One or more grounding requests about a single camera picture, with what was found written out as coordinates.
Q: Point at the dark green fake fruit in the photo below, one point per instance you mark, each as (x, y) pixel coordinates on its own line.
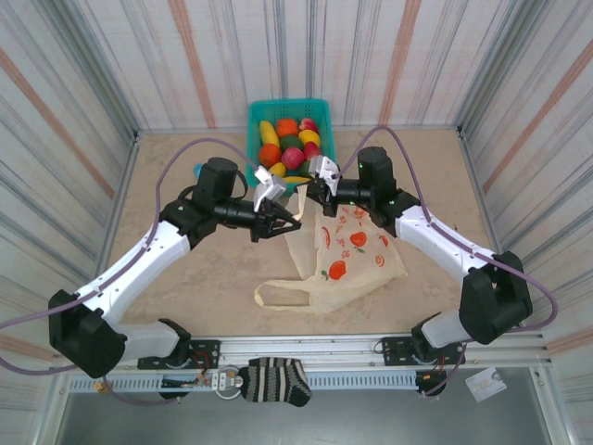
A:
(305, 169)

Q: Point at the yellow fake lemon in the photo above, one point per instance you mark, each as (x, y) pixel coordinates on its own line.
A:
(309, 137)

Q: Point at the teal plastic basket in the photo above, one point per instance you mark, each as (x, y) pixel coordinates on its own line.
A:
(259, 111)

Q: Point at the beige fruit-print plastic bag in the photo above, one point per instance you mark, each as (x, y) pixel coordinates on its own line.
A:
(361, 273)

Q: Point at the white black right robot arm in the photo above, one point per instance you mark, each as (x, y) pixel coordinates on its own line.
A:
(445, 241)

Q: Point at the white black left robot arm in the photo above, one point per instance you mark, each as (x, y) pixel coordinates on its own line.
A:
(139, 259)

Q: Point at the yellow fake banana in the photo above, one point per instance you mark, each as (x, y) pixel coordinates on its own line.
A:
(294, 179)

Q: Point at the red green fake apple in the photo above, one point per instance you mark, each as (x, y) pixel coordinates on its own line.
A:
(311, 150)

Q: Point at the green fake avocado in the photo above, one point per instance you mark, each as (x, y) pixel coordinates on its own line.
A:
(291, 142)

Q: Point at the red fake peach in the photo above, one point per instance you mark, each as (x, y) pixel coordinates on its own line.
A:
(308, 124)

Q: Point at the small orange fake fruit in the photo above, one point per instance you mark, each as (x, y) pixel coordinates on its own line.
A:
(287, 127)

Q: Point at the long yellow fake fruit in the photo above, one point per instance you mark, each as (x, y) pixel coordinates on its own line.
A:
(268, 133)

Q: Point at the blue toy microphone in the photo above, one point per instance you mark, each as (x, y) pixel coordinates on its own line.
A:
(198, 170)

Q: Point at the black mounting plate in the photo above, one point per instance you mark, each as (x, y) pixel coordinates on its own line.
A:
(394, 345)
(208, 347)

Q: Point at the black striped sock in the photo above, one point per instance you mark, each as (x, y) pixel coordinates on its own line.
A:
(273, 380)

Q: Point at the round metal clamp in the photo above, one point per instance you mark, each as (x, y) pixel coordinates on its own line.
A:
(227, 382)

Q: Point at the white card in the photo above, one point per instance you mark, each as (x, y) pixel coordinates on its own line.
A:
(484, 385)

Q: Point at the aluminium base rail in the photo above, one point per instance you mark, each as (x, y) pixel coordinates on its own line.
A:
(301, 347)

